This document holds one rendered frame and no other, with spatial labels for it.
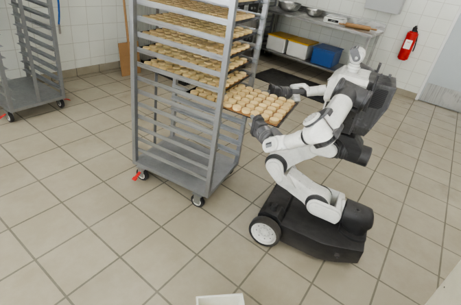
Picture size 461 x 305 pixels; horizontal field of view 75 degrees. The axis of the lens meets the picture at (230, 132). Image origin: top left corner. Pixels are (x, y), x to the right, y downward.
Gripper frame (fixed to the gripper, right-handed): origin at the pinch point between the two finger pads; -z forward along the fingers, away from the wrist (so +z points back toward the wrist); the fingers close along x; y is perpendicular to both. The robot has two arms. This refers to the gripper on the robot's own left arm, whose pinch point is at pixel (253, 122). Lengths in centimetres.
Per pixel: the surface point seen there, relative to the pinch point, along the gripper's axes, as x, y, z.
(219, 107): 0.2, 12.5, -17.6
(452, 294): -26, -43, 96
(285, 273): -78, -16, 41
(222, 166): -64, -10, -44
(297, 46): -37, -242, -291
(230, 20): 46, 13, -18
